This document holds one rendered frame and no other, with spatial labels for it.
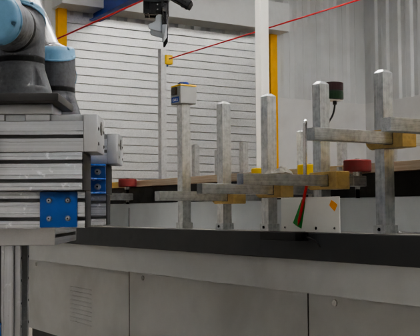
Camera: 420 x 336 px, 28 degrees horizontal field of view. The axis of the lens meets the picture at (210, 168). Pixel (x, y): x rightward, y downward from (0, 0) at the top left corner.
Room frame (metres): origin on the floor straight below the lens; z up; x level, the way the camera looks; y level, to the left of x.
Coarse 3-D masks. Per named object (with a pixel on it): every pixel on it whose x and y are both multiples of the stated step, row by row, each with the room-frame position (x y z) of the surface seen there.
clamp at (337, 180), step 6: (312, 174) 2.39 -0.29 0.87; (318, 174) 2.37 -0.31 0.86; (324, 174) 2.35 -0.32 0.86; (330, 174) 2.33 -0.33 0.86; (336, 174) 2.31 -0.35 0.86; (342, 174) 2.32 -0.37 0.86; (348, 174) 2.33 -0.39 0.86; (330, 180) 2.33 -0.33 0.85; (336, 180) 2.31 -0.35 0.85; (342, 180) 2.32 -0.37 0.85; (348, 180) 2.33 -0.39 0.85; (312, 186) 2.39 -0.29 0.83; (318, 186) 2.37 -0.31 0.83; (324, 186) 2.35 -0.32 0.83; (330, 186) 2.33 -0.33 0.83; (336, 186) 2.31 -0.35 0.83; (342, 186) 2.32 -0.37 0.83; (348, 186) 2.33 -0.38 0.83
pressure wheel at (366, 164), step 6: (348, 162) 2.39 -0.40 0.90; (354, 162) 2.38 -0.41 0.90; (360, 162) 2.38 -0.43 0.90; (366, 162) 2.38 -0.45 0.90; (348, 168) 2.39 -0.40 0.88; (354, 168) 2.38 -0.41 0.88; (360, 168) 2.38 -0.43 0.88; (366, 168) 2.38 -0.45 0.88; (354, 174) 2.41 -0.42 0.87; (360, 174) 2.40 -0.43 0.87
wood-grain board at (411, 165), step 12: (336, 168) 2.60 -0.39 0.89; (372, 168) 2.47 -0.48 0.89; (396, 168) 2.38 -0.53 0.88; (408, 168) 2.35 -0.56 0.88; (144, 180) 3.64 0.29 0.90; (156, 180) 3.55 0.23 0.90; (168, 180) 3.47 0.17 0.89; (192, 180) 3.31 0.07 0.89; (204, 180) 3.24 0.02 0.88; (216, 180) 3.17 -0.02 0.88
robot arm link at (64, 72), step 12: (48, 48) 2.47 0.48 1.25; (60, 48) 2.48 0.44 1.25; (72, 48) 2.51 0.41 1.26; (48, 60) 2.47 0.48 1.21; (60, 60) 2.47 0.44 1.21; (72, 60) 2.50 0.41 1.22; (48, 72) 2.47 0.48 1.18; (60, 72) 2.47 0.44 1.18; (72, 72) 2.50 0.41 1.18; (60, 84) 2.47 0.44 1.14; (72, 84) 2.50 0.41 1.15
